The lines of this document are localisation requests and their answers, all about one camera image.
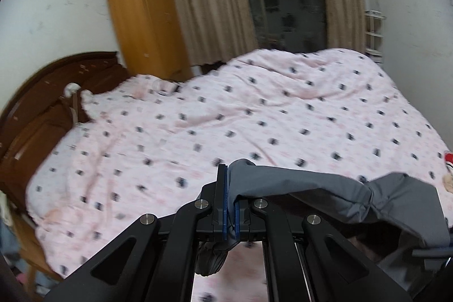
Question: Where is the wooden bed headboard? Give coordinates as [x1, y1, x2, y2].
[0, 52, 130, 211]

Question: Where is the light wooden wardrobe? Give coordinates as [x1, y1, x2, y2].
[104, 0, 193, 81]

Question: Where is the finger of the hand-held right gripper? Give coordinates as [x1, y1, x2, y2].
[412, 245, 453, 274]

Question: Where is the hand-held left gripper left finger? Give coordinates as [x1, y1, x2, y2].
[44, 164, 230, 302]

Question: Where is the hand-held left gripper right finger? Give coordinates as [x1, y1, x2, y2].
[232, 196, 414, 302]

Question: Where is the white wire rack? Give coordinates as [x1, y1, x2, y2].
[364, 10, 386, 64]

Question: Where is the grey and purple jacket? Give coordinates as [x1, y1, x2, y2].
[196, 158, 453, 299]

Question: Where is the white strap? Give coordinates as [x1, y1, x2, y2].
[64, 83, 91, 127]

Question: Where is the pink cat print blanket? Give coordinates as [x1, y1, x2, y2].
[26, 48, 453, 302]

